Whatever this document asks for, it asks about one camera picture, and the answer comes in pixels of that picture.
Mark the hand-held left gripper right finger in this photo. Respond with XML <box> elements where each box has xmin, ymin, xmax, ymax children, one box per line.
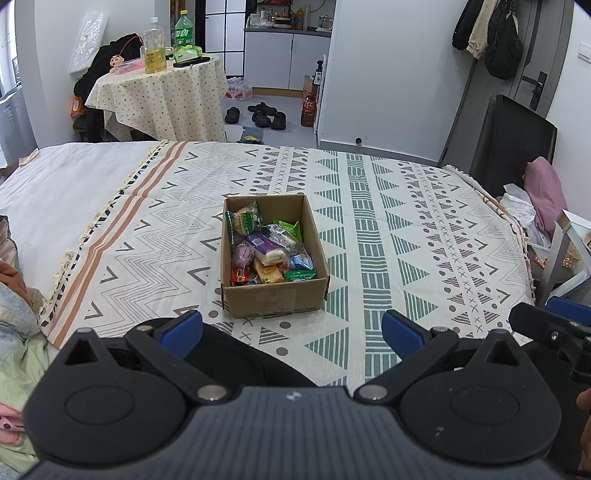
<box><xmin>353</xmin><ymin>308</ymin><xmax>533</xmax><ymax>404</ymax></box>

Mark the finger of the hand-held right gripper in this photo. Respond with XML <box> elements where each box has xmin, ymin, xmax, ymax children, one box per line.
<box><xmin>509</xmin><ymin>302</ymin><xmax>591</xmax><ymax>384</ymax></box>
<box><xmin>546</xmin><ymin>296</ymin><xmax>591</xmax><ymax>320</ymax></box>

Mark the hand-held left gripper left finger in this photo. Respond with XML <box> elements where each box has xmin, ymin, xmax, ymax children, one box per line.
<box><xmin>59</xmin><ymin>310</ymin><xmax>242</xmax><ymax>404</ymax></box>

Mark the purple round cake packet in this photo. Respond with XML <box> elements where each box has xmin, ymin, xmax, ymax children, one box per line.
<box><xmin>232</xmin><ymin>244</ymin><xmax>256</xmax><ymax>271</ymax></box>

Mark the brown cardboard box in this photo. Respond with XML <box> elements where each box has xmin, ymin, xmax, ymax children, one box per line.
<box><xmin>221</xmin><ymin>194</ymin><xmax>330</xmax><ymax>319</ymax></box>

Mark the orange label cracker packet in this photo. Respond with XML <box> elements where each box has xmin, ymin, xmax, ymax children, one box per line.
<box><xmin>254</xmin><ymin>261</ymin><xmax>284</xmax><ymax>284</ymax></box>

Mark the white bread packet blue label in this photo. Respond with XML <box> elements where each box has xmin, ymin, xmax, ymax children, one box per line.
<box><xmin>245</xmin><ymin>233</ymin><xmax>289</xmax><ymax>266</ymax></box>

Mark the green-wrapped sandwich biscuit packet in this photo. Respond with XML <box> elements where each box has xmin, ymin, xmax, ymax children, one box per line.
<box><xmin>225</xmin><ymin>200</ymin><xmax>264</xmax><ymax>241</ymax></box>

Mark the clear pale cake packet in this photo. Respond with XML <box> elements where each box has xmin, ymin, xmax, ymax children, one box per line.
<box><xmin>270</xmin><ymin>226</ymin><xmax>296</xmax><ymax>252</ymax></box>

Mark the light green snack packet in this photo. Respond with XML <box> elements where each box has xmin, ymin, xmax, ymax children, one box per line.
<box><xmin>272</xmin><ymin>220</ymin><xmax>302</xmax><ymax>241</ymax></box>

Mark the tan woven basket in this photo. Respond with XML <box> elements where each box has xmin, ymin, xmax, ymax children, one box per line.
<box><xmin>561</xmin><ymin>240</ymin><xmax>583</xmax><ymax>268</ymax></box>

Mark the white stand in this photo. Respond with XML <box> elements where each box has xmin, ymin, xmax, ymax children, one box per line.
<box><xmin>538</xmin><ymin>209</ymin><xmax>591</xmax><ymax>305</ymax></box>

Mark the white plastic bag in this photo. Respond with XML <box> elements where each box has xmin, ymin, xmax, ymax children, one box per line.
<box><xmin>501</xmin><ymin>184</ymin><xmax>555</xmax><ymax>250</ymax></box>

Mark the light green bedding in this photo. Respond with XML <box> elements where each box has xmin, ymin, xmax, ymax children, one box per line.
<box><xmin>0</xmin><ymin>332</ymin><xmax>51</xmax><ymax>472</ymax></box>

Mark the black flat panel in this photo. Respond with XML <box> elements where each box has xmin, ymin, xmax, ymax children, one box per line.
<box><xmin>471</xmin><ymin>95</ymin><xmax>558</xmax><ymax>185</ymax></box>

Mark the white bed sheet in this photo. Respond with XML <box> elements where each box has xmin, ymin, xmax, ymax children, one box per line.
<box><xmin>0</xmin><ymin>141</ymin><xmax>169</xmax><ymax>301</ymax></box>

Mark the pink dotted cloth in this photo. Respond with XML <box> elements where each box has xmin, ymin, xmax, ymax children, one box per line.
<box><xmin>0</xmin><ymin>401</ymin><xmax>28</xmax><ymax>446</ymax></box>

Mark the table with dotted tablecloth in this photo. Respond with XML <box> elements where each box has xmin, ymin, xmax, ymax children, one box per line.
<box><xmin>85</xmin><ymin>58</ymin><xmax>228</xmax><ymax>143</ymax></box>

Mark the brown drink bottle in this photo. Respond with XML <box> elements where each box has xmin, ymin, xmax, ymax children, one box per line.
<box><xmin>301</xmin><ymin>91</ymin><xmax>318</xmax><ymax>127</ymax></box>

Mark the pack of water bottles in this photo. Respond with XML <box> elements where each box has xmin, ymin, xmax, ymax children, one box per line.
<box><xmin>226</xmin><ymin>77</ymin><xmax>254</xmax><ymax>101</ymax></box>

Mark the grey door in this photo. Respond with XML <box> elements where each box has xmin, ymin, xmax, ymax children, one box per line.
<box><xmin>436</xmin><ymin>0</ymin><xmax>575</xmax><ymax>167</ymax></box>

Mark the grey appliance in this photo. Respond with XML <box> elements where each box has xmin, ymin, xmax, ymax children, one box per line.
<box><xmin>0</xmin><ymin>85</ymin><xmax>38</xmax><ymax>169</ymax></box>

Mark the pink box with doll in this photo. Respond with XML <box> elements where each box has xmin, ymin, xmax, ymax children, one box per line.
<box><xmin>109</xmin><ymin>53</ymin><xmax>146</xmax><ymax>75</ymax></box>

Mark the hanging black bag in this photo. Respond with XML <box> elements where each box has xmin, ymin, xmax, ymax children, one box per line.
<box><xmin>484</xmin><ymin>0</ymin><xmax>523</xmax><ymax>80</ymax></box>

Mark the black clothing on chair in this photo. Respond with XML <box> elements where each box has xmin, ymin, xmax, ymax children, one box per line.
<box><xmin>72</xmin><ymin>33</ymin><xmax>144</xmax><ymax>144</ymax></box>

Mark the clear bottle yellow liquid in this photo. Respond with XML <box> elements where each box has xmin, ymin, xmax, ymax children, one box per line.
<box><xmin>143</xmin><ymin>17</ymin><xmax>167</xmax><ymax>75</ymax></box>

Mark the grey kitchen cabinet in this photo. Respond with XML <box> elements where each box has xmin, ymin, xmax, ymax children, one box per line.
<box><xmin>244</xmin><ymin>27</ymin><xmax>332</xmax><ymax>90</ymax></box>

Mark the hanging beige garment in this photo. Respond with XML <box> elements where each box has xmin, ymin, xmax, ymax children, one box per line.
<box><xmin>466</xmin><ymin>0</ymin><xmax>499</xmax><ymax>60</ymax></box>

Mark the black framed glass door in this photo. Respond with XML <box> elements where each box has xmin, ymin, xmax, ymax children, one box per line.
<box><xmin>203</xmin><ymin>0</ymin><xmax>247</xmax><ymax>78</ymax></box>

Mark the green soda bottle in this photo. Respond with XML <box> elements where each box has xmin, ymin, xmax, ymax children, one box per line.
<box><xmin>174</xmin><ymin>10</ymin><xmax>195</xmax><ymax>51</ymax></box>

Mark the hanging black jacket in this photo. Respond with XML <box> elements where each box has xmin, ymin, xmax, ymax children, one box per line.
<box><xmin>451</xmin><ymin>0</ymin><xmax>485</xmax><ymax>51</ymax></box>

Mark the white wrapped board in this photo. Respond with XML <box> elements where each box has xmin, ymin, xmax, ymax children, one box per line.
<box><xmin>69</xmin><ymin>10</ymin><xmax>109</xmax><ymax>75</ymax></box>

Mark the black door lock handle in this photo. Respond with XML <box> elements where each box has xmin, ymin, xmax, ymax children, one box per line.
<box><xmin>521</xmin><ymin>71</ymin><xmax>548</xmax><ymax>110</ymax></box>

